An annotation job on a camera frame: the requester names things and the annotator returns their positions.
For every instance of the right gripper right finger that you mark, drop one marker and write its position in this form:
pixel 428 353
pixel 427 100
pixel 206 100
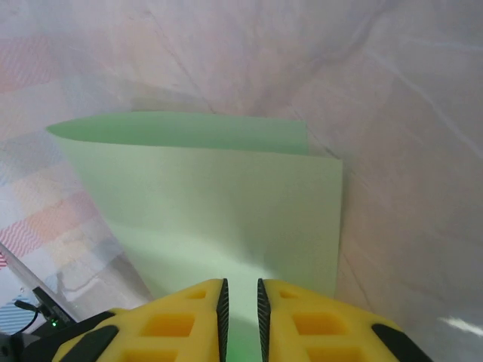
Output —
pixel 320 328

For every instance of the light green paper sheet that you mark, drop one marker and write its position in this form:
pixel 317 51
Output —
pixel 211 196

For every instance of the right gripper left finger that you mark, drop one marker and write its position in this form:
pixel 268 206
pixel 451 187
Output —
pixel 170 324

